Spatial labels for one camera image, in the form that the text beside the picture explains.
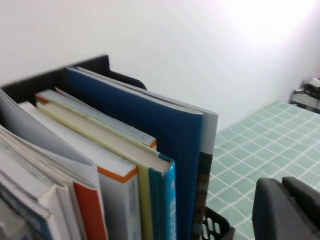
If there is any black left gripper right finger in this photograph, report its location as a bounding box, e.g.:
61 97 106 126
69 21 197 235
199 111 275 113
282 176 320 225

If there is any loose paper stack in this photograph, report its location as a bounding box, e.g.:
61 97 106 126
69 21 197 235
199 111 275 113
0 124 76 201

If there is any red text white booklet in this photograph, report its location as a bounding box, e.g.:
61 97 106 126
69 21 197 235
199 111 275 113
0 88 99 191

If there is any black mesh book holder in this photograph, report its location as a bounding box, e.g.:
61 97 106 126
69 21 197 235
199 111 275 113
0 54 236 240

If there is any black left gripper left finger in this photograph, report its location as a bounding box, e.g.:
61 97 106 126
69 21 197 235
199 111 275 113
252 177 320 240

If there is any white background equipment box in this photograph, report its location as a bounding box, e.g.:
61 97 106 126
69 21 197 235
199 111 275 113
290 76 320 115

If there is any cyan spine book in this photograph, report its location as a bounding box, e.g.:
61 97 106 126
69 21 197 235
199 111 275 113
36 101 176 240

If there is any green white checkered tablecloth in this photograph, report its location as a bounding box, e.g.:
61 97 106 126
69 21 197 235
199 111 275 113
204 101 320 240

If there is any orange edged white booklet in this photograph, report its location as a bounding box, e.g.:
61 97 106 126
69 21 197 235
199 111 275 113
72 181 109 240

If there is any dark blue book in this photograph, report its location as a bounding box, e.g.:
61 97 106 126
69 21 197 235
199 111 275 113
65 66 204 240

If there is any white cover book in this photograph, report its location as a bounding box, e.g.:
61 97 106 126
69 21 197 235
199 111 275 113
37 183 87 240

